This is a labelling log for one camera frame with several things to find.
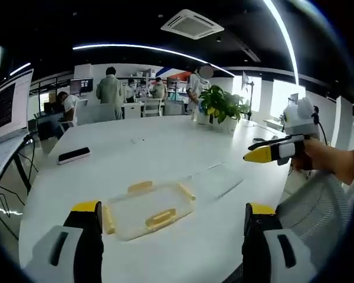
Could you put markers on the green potted plant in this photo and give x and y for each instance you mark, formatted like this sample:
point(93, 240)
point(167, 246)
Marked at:
point(221, 103)

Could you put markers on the clear plastic container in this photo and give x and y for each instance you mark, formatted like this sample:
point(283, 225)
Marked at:
point(218, 179)

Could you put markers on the clear lid with yellow clips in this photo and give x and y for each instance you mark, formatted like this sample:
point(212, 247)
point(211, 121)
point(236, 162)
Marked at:
point(153, 206)

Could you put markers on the dark background monitor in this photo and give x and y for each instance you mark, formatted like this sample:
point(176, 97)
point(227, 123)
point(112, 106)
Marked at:
point(81, 86)

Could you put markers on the person's right hand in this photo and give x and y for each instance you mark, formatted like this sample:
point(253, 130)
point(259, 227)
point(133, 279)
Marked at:
point(308, 154)

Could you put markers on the grey mesh office chair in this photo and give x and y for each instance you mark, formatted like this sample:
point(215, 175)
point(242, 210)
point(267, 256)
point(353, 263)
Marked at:
point(315, 206)

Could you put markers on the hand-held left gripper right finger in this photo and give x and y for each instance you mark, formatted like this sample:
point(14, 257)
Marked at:
point(259, 253)

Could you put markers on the computer monitor with white frame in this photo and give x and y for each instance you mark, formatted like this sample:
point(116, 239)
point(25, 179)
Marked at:
point(7, 106)

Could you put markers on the white chair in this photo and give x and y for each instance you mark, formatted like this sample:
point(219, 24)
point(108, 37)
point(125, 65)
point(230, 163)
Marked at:
point(152, 107)

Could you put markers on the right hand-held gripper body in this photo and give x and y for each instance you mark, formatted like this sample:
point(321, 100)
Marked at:
point(301, 121)

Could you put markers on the white keyboard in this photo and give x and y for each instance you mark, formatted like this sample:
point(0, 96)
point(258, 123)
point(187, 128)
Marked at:
point(1, 157)

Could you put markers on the black and white phone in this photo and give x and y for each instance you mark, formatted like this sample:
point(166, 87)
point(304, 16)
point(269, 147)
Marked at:
point(73, 155)

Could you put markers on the ceiling air conditioner vent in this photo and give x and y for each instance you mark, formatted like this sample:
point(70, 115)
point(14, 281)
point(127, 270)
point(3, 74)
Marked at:
point(192, 24)

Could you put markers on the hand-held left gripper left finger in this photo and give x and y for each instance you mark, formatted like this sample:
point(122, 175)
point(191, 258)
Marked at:
point(76, 253)

